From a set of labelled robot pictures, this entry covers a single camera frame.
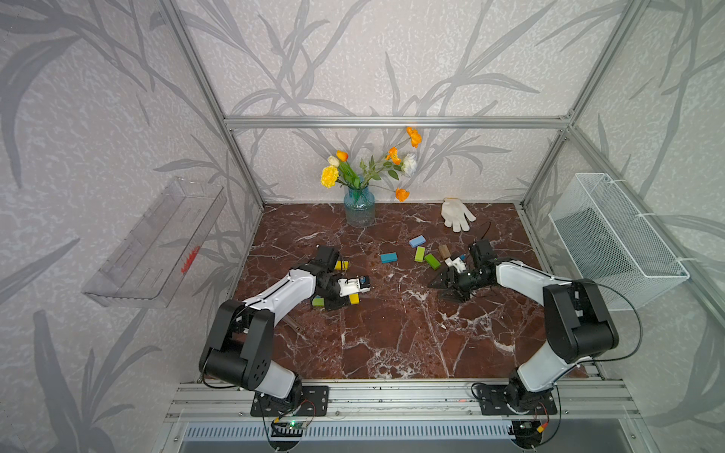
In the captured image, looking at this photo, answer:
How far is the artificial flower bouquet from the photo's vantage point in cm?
93

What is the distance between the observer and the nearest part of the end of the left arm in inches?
26.1

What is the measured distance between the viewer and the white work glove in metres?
1.15

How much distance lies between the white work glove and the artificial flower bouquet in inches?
11.0

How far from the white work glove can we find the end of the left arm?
1.80ft
